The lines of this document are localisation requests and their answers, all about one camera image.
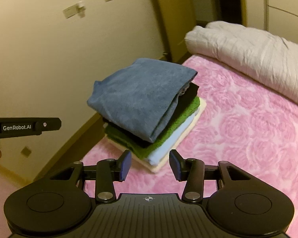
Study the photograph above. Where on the light blue folded garment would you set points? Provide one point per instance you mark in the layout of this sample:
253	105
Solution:
157	155

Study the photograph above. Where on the blue denim jeans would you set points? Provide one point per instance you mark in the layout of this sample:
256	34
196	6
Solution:
142	97

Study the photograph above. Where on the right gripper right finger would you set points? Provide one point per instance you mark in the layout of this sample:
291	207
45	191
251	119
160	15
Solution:
178	165

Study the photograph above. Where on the white crinkled duvet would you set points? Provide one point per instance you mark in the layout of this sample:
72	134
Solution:
269	59

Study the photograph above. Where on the wall socket plate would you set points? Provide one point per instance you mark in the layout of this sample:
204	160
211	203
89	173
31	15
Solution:
26	152

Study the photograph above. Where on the wall switch plate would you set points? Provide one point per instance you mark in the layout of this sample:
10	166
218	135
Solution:
70	11

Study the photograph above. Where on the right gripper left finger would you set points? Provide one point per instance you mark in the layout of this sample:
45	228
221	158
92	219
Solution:
120	167

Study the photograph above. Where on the pink floral fleece blanket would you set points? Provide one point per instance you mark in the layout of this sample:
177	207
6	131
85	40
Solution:
243	123

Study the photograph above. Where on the green knitted garment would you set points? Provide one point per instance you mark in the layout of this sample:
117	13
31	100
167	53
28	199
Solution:
142	148

